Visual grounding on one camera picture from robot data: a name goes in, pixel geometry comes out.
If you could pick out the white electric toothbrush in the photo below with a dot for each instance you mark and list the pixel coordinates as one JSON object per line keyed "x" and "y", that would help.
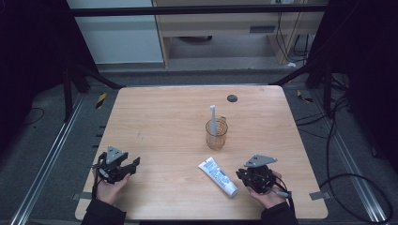
{"x": 213, "y": 122}

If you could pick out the black horizontal bar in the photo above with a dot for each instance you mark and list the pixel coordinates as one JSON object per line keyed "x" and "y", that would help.
{"x": 187, "y": 11}

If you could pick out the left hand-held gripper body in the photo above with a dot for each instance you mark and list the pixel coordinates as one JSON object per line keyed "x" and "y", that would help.
{"x": 112, "y": 167}

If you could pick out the white cabinet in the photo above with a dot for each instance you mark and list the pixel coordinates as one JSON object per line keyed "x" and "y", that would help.
{"x": 119, "y": 37}

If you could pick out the person's left hand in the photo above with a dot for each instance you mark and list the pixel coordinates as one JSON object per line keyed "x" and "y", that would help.
{"x": 109, "y": 190}

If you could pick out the black metal stand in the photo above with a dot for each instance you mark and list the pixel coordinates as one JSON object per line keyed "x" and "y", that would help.
{"x": 67, "y": 93}
{"x": 327, "y": 90}

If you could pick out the small white floor object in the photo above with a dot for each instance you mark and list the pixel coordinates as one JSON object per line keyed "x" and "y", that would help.
{"x": 291, "y": 64}

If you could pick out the yellow black tape strip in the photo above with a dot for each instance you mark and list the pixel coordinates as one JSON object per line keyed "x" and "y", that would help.
{"x": 304, "y": 97}
{"x": 101, "y": 100}

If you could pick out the white blue toothpaste tube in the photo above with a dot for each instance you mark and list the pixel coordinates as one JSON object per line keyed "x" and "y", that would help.
{"x": 219, "y": 177}

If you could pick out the black curtain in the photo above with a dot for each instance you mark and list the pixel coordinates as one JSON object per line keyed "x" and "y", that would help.
{"x": 31, "y": 62}
{"x": 369, "y": 62}

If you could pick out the person's right hand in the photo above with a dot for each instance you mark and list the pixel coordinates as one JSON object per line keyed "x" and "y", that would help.
{"x": 270, "y": 197}

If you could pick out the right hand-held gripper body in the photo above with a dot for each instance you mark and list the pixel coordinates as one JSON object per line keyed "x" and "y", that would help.
{"x": 259, "y": 178}

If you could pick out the light wooden desk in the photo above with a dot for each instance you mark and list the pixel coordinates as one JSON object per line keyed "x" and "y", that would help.
{"x": 219, "y": 23}

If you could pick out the clear amber cup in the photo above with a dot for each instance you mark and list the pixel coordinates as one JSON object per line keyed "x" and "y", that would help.
{"x": 216, "y": 137}

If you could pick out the grey round table grommet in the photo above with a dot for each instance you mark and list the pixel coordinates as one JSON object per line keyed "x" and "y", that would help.
{"x": 232, "y": 98}

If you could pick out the grey tape strip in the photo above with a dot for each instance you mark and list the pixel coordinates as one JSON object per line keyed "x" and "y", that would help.
{"x": 79, "y": 196}
{"x": 319, "y": 195}

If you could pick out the aluminium floor rail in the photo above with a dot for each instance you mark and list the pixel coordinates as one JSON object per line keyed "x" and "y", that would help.
{"x": 350, "y": 162}
{"x": 47, "y": 159}

